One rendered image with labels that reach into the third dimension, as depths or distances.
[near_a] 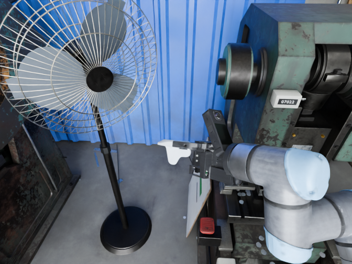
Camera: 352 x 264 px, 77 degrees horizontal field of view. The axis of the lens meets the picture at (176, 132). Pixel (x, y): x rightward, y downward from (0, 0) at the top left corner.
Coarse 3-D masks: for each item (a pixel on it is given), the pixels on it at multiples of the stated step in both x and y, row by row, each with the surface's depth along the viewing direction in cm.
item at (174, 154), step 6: (162, 144) 55; (168, 144) 54; (168, 150) 54; (174, 150) 54; (180, 150) 53; (186, 150) 52; (168, 156) 54; (174, 156) 54; (180, 156) 53; (186, 156) 53; (174, 162) 54
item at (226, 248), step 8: (224, 120) 129; (216, 184) 126; (216, 192) 122; (208, 200) 166; (216, 200) 118; (208, 208) 164; (216, 208) 114; (224, 208) 114; (200, 216) 175; (208, 216) 162; (216, 216) 111; (224, 216) 110; (216, 224) 106; (224, 224) 105; (224, 232) 101; (224, 240) 98; (200, 248) 155; (224, 248) 96; (232, 248) 96; (200, 256) 151; (208, 256) 143; (216, 256) 109; (224, 256) 95
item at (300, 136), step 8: (312, 112) 82; (304, 120) 80; (312, 120) 80; (320, 120) 80; (296, 128) 77; (304, 128) 77; (312, 128) 77; (320, 128) 77; (328, 128) 77; (296, 136) 79; (304, 136) 79; (312, 136) 79; (320, 136) 79; (288, 144) 82; (296, 144) 82; (304, 144) 81; (312, 144) 81; (320, 144) 81
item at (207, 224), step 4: (200, 220) 94; (204, 220) 93; (208, 220) 93; (212, 220) 93; (200, 224) 92; (204, 224) 92; (208, 224) 92; (212, 224) 92; (200, 228) 91; (204, 228) 91; (208, 228) 91; (212, 228) 91; (204, 232) 90; (208, 232) 89; (212, 232) 89
